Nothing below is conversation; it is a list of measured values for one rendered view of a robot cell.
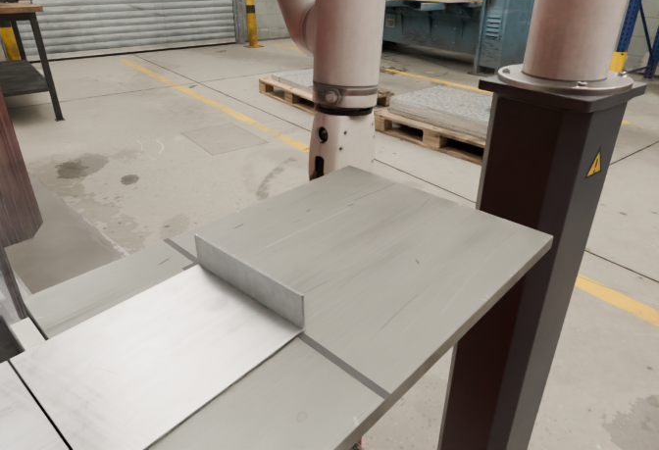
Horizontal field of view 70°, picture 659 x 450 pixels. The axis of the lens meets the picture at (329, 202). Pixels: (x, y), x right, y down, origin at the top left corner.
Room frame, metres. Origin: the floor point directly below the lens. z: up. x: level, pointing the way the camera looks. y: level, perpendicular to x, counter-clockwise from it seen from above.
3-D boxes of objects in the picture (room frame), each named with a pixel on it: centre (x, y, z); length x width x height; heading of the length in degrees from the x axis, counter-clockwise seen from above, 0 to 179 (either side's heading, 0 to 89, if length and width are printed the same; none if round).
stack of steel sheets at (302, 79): (4.62, 0.06, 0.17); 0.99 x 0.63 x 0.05; 35
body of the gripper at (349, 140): (0.60, -0.02, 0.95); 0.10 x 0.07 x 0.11; 145
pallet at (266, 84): (4.61, 0.06, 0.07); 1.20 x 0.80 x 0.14; 35
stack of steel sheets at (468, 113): (3.43, -1.02, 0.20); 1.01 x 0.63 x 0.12; 41
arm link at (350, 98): (0.60, -0.02, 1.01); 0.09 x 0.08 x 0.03; 145
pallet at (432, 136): (3.43, -1.02, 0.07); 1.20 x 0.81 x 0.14; 41
